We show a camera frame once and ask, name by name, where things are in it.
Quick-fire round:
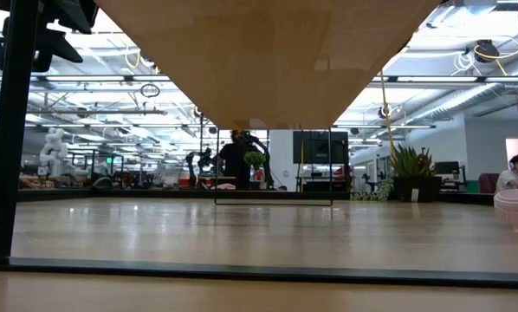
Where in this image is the black hanging cable loop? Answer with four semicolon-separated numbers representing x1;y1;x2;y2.
139;82;161;99

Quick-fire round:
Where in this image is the silver ventilation duct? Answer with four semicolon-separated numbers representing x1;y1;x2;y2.
408;81;518;127

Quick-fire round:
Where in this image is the standing person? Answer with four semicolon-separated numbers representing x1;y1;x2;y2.
217;129;271;191

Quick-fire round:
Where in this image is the small green potted plant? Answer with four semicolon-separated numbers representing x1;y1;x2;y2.
349;142;443;204

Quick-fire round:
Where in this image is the green leafy background plant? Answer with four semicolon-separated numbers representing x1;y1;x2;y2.
243;150;267;170

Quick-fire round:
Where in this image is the black wall screen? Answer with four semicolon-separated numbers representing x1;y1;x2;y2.
292;130;350;165

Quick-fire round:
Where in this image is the white humanoid robot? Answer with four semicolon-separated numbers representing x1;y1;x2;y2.
37;127;69;177

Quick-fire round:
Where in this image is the maroon office chair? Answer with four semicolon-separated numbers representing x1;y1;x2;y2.
478;172;501;194

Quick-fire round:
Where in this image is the pink rubber slide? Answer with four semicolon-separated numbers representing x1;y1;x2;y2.
493;172;518;234

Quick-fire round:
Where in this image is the seated person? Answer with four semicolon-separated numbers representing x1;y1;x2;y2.
495;153;518;194

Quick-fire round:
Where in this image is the black aluminium rig frame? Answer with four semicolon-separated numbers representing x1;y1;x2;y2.
0;188;496;207

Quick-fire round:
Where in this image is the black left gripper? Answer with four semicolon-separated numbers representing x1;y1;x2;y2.
0;0;99;73

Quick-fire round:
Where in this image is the black desk monitor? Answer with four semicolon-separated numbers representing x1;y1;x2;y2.
434;160;468;192

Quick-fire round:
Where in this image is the yellow cable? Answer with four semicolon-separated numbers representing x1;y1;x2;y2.
379;71;398;158

